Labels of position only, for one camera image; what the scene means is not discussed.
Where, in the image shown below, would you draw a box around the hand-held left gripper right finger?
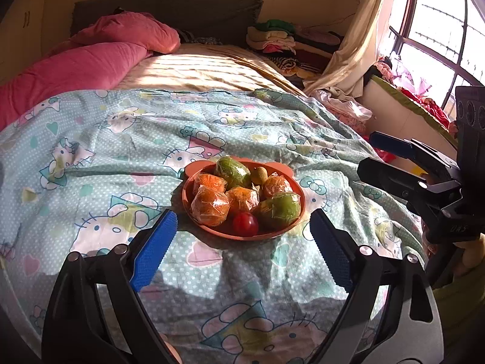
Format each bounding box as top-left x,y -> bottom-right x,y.
309,208 -> 444,364

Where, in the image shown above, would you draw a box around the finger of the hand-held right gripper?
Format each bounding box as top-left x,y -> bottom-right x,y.
369,131 -> 461,183
357,157 -> 463,214

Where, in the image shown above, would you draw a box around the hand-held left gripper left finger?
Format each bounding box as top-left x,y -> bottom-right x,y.
42,208 -> 179,364

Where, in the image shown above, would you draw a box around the plastic green citrus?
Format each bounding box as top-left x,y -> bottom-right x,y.
258,193 -> 302,230
215,156 -> 253,189

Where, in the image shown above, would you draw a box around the plastic orange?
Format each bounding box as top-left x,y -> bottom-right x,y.
190,186 -> 230,226
226,186 -> 260,213
262,174 -> 294,200
193,173 -> 227,198

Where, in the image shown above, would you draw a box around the orange plastic plate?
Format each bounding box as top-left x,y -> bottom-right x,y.
182,156 -> 307,241

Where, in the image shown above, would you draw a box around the small red tomato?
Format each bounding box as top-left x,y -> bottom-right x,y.
232,212 -> 259,236

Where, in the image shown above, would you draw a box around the person's right forearm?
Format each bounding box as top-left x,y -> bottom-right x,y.
432,269 -> 485,353

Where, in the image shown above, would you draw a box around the person's right hand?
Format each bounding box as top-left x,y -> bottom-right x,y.
463,235 -> 485,274

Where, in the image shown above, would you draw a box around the person's left hand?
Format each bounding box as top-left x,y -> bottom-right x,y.
160,334 -> 183,364

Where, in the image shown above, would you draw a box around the red plastic bag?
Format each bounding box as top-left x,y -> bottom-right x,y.
369,146 -> 393,165

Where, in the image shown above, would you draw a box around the white cabinet with green edge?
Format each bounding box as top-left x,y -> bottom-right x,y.
358,76 -> 459,175

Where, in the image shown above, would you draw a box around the pink printed cloth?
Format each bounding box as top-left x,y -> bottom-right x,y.
333,110 -> 371,138

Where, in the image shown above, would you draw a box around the pink clothes on sill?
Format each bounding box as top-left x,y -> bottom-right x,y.
369,57 -> 459,137

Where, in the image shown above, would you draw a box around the white crumpled cloth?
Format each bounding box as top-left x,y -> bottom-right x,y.
314,89 -> 374,122

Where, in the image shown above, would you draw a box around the light blue printed blanket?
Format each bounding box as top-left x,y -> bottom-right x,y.
0,88 -> 433,364

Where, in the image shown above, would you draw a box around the cream curtain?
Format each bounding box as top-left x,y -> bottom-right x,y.
303,0 -> 398,97

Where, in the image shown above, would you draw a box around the black striped cloth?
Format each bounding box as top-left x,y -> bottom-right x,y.
271,55 -> 327,81

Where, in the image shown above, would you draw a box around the window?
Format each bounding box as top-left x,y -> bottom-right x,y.
379,0 -> 485,122

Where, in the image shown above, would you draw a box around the pile of folded clothes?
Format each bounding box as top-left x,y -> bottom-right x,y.
246,19 -> 345,57

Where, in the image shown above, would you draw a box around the beige striped bed sheet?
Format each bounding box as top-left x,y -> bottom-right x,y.
121,43 -> 304,97

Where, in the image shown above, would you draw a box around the pink pillows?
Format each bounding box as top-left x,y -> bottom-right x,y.
0,42 -> 152,131

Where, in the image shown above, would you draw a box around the dark patterned cloth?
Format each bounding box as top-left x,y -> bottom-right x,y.
176,28 -> 225,45

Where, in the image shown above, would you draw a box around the pink pillow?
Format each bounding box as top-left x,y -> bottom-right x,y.
70,11 -> 180,56

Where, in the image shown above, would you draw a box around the dark grey headboard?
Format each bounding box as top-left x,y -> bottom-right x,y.
72,0 -> 264,46

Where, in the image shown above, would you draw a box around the cream wardrobe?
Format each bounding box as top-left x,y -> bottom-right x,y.
0,0 -> 50,84

